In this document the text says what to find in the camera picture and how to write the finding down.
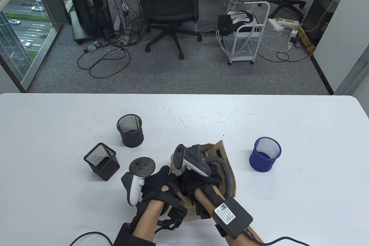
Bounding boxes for black equipment case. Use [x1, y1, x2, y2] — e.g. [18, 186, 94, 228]
[303, 0, 336, 47]

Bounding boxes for black computer tower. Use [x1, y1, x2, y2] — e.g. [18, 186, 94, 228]
[68, 0, 114, 37]

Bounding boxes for black labelled wrist box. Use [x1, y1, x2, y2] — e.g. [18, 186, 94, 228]
[212, 197, 253, 238]

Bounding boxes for person's right hand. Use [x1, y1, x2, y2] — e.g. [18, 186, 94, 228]
[181, 168, 224, 197]

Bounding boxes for blue mesh pen holder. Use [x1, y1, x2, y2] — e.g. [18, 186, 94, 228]
[249, 137, 282, 173]

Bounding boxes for white rolling cart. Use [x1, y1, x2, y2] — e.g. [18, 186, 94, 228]
[227, 1, 271, 65]

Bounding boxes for person's left hand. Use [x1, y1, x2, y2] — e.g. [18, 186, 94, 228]
[140, 166, 185, 204]

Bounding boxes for person's right forearm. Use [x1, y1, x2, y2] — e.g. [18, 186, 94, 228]
[193, 185, 264, 244]

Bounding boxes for grey wheeled tower stand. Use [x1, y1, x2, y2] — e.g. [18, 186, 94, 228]
[70, 12, 87, 45]

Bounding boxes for white plug adapter strip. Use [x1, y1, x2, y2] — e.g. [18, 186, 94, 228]
[288, 30, 299, 48]

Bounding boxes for glass window panel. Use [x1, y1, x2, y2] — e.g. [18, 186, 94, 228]
[0, 0, 63, 92]

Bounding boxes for black floor cable loop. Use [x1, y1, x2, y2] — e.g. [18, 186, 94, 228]
[77, 45, 131, 79]

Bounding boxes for white floor cable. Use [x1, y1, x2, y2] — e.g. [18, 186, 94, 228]
[255, 28, 312, 63]

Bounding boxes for square black mesh pen holder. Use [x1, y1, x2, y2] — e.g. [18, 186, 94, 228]
[84, 142, 121, 181]

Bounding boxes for person's left forearm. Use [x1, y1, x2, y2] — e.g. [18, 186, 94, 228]
[114, 200, 165, 246]

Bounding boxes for tangle of desk cables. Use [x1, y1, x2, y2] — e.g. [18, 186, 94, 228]
[108, 7, 144, 47]

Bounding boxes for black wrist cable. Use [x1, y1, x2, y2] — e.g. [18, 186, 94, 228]
[69, 231, 114, 246]
[244, 229, 312, 246]

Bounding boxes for black and white bag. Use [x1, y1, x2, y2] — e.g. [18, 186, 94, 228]
[217, 10, 255, 36]

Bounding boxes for round black mesh pen holder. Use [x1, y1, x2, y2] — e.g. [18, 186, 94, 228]
[116, 114, 144, 148]

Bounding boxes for beige cable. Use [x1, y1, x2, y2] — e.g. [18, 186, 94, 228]
[216, 25, 257, 56]

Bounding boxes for black wrist camera strap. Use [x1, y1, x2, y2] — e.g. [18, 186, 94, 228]
[157, 200, 188, 230]

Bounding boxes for beige velcro pouch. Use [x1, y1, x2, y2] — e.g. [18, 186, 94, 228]
[170, 140, 237, 221]

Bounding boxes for plastic bottle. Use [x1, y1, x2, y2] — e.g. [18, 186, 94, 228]
[86, 40, 102, 52]

